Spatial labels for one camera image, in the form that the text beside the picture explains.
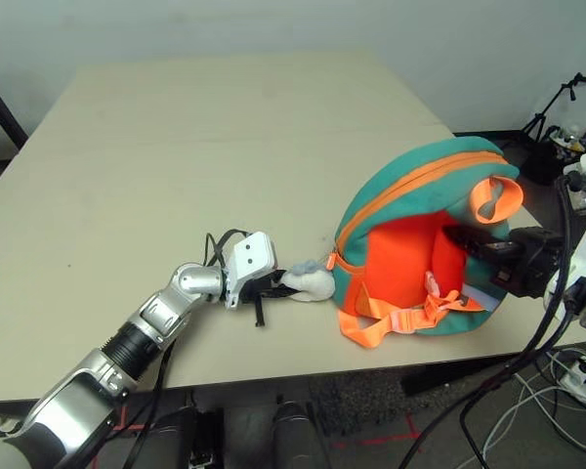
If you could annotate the black table base bar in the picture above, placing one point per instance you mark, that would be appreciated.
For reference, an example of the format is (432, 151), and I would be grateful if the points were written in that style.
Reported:
(434, 383)

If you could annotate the green orange backpack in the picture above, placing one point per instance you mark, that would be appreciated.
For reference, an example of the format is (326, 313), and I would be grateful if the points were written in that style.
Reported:
(395, 185)

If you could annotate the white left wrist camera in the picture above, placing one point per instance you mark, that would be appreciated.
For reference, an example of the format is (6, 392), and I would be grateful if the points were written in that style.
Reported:
(251, 259)

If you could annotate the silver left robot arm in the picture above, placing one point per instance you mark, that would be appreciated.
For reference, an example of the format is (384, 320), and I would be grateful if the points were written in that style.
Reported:
(190, 281)

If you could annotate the black bin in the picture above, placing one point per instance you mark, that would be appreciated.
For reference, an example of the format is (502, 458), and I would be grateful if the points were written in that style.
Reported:
(542, 163)

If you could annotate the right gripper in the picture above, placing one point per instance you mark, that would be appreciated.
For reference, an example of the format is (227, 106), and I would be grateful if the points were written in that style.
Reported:
(532, 261)

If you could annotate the black tripod stand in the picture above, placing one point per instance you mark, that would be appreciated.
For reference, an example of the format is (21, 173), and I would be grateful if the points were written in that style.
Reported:
(552, 105)

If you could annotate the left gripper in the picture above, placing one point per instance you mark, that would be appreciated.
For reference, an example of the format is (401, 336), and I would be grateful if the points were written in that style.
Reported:
(261, 290)

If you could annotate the grey right robot leg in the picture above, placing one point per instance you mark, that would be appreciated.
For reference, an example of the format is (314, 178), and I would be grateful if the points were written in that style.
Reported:
(298, 439)

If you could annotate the grey robot leg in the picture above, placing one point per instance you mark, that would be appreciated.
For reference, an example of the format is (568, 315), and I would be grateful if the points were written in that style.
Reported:
(298, 439)
(205, 439)

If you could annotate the grey left robot leg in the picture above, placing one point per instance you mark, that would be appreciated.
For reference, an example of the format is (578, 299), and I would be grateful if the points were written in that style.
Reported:
(205, 439)

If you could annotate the orange zipper pull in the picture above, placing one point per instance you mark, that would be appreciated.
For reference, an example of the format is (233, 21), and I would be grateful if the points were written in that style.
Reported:
(330, 261)

